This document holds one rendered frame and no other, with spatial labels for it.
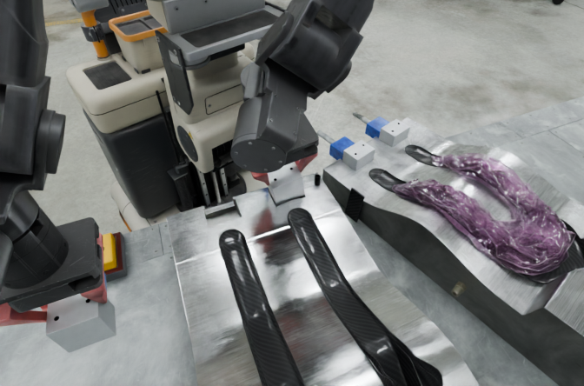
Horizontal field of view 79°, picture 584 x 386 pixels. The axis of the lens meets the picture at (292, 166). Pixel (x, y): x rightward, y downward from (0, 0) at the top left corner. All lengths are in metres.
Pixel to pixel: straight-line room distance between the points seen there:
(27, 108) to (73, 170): 1.96
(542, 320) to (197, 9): 0.73
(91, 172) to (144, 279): 1.55
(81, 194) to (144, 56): 1.10
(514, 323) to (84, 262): 0.52
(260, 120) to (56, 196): 1.82
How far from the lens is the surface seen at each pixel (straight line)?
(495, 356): 0.62
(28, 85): 0.27
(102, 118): 1.10
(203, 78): 0.88
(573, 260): 0.68
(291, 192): 0.56
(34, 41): 0.26
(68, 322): 0.46
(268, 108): 0.34
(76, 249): 0.39
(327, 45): 0.36
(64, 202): 2.07
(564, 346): 0.58
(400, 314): 0.47
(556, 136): 1.04
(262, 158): 0.36
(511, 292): 0.59
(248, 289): 0.51
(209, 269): 0.52
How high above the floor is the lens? 1.33
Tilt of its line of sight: 44 degrees down
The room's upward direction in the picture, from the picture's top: straight up
